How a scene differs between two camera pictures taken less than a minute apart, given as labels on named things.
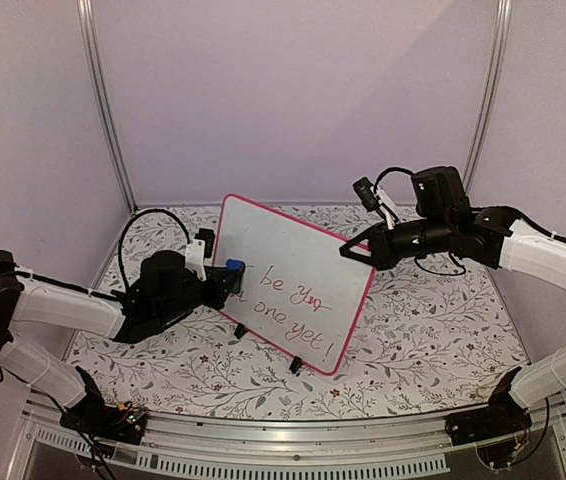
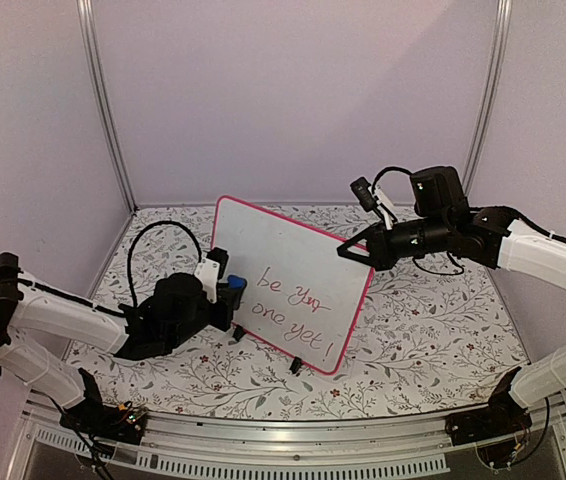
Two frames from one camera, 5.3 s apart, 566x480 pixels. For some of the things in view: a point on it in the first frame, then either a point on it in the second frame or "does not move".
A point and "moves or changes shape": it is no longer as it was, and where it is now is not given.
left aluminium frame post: [86, 16] does not move
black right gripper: [380, 253] does not move
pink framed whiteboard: [300, 294] does not move
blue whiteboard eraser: [237, 265] moves or changes shape
